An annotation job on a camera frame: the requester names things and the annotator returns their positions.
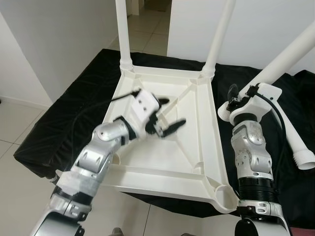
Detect pink plastic stool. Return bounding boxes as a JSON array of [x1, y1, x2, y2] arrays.
[[290, 227, 315, 236]]

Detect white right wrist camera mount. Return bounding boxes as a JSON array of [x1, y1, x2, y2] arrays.
[[231, 84, 282, 123]]

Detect white plastic table top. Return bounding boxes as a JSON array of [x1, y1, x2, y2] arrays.
[[101, 63, 240, 214]]

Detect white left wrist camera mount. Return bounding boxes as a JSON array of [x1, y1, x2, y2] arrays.
[[129, 88, 160, 136]]

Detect white plastic table leg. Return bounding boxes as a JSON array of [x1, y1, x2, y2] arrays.
[[218, 25, 315, 121], [281, 96, 315, 171], [115, 0, 133, 72], [202, 0, 237, 78]]

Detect black fabric table cover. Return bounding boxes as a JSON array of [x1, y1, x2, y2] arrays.
[[14, 48, 315, 228]]

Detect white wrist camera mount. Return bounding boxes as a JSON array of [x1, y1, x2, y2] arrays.
[[231, 84, 282, 123], [129, 88, 160, 136]]

